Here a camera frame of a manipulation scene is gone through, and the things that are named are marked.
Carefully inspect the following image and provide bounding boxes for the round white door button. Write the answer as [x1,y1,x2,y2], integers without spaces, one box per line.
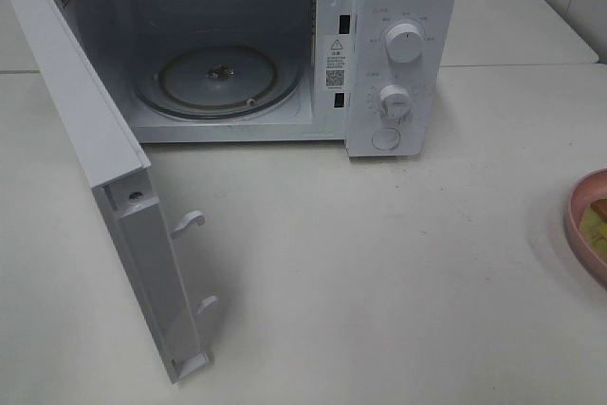
[372,128,400,151]

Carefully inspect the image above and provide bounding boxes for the white timer knob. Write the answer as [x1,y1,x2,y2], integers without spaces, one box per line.
[377,84,412,120]

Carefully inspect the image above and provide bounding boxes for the white microwave door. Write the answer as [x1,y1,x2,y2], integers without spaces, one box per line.
[10,0,212,382]

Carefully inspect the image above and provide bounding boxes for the pink plate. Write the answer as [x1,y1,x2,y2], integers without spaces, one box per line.
[564,169,606,287]

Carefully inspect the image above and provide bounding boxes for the white bread sandwich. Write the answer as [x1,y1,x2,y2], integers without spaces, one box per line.
[579,199,607,262]

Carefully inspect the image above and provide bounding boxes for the white warning label sticker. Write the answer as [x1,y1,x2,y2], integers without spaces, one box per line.
[322,34,351,90]

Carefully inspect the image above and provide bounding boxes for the glass microwave turntable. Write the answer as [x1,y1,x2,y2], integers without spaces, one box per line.
[135,45,303,120]

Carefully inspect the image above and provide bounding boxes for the white microwave oven body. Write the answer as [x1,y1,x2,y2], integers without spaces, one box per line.
[61,0,454,156]

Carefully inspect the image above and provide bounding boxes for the upper white power knob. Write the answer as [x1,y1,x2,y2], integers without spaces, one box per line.
[385,21,425,64]

